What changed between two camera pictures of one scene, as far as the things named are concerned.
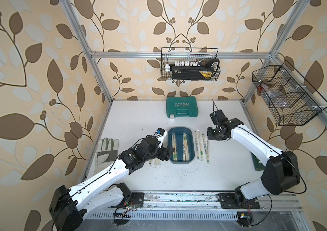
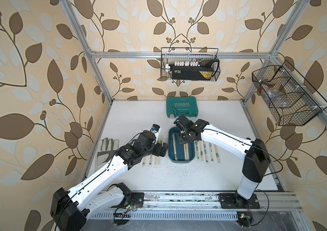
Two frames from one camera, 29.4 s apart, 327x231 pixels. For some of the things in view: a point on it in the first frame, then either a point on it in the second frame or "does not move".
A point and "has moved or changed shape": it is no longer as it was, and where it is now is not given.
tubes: [206, 148] does not move
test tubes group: [197, 141] does not move
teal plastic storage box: [182, 139] does not move
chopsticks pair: [208, 146] has moved or changed shape
